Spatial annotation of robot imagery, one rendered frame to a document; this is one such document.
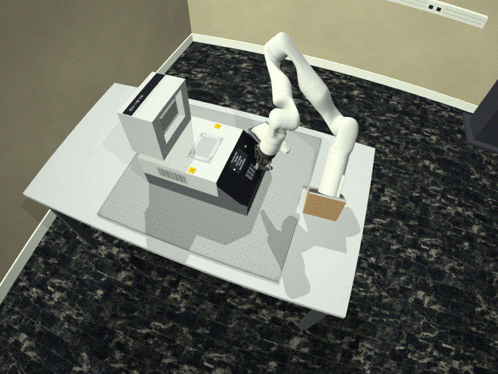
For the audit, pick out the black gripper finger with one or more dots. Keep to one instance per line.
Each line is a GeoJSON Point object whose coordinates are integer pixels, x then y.
{"type": "Point", "coordinates": [263, 166]}
{"type": "Point", "coordinates": [257, 156]}

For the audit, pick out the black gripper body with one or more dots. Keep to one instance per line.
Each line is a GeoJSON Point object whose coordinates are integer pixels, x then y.
{"type": "Point", "coordinates": [267, 158]}

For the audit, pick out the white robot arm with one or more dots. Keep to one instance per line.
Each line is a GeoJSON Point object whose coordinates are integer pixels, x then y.
{"type": "Point", "coordinates": [345, 129]}

